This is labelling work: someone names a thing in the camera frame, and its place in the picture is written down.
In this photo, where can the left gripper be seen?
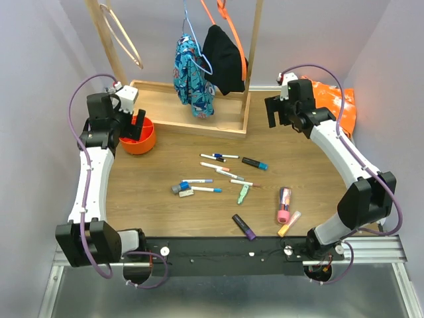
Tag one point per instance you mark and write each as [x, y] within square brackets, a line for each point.
[133, 131]

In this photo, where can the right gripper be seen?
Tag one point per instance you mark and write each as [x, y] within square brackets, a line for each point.
[274, 104]

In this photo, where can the orange round divided organizer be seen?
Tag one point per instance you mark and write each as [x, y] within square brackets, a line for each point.
[146, 141]

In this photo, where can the black highlighter blue cap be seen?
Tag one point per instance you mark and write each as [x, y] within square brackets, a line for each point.
[255, 163]

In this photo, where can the glue tube pink cap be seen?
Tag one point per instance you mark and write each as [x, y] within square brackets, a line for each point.
[283, 213]

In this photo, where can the orange pink highlighter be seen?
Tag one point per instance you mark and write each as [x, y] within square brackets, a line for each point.
[285, 228]

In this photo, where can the black highlighter purple cap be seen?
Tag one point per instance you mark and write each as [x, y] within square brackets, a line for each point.
[247, 231]

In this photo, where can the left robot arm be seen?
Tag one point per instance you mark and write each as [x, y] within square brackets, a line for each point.
[87, 236]

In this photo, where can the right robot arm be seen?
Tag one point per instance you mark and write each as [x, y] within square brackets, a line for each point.
[368, 190]

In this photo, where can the orange folded cloth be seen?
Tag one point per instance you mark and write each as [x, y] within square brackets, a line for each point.
[331, 98]

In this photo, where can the wooden clothes hanger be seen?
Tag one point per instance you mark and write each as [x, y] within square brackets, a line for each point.
[118, 31]

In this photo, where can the black garment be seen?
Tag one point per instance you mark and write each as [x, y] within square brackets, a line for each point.
[225, 60]

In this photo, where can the blue shark-print garment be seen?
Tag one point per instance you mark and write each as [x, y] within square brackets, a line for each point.
[189, 81]

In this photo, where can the grey blue glue stick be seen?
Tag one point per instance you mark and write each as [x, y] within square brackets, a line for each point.
[182, 186]

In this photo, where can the white eraser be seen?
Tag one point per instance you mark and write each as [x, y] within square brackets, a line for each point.
[186, 193]

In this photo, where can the white pen dark-blue cap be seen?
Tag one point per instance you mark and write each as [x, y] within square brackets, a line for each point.
[217, 155]

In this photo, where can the white pen lilac cap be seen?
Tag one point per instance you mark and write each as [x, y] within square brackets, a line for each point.
[198, 181]

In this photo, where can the white pen black cap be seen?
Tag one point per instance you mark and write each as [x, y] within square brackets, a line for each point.
[219, 159]

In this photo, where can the white pen brown cap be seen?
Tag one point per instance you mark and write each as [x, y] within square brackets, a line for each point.
[251, 184]

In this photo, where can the green translucent correction pen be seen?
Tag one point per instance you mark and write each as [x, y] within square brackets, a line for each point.
[242, 194]

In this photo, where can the white pen light-blue cap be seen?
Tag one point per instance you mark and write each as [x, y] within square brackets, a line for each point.
[206, 189]

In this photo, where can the orange plastic hanger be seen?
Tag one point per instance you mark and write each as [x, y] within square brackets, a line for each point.
[221, 5]

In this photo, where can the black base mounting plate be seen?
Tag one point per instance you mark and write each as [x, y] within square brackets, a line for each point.
[231, 256]

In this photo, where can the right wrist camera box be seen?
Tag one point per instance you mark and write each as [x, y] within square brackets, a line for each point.
[283, 80]

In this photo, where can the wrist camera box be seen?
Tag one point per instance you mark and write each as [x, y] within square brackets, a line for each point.
[123, 95]
[283, 80]

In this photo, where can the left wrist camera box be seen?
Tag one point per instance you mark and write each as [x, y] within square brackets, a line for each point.
[123, 95]

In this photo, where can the blue wire hanger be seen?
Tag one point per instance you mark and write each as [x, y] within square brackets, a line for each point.
[209, 69]

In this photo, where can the aluminium frame rail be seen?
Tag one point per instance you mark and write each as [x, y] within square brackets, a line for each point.
[356, 250]

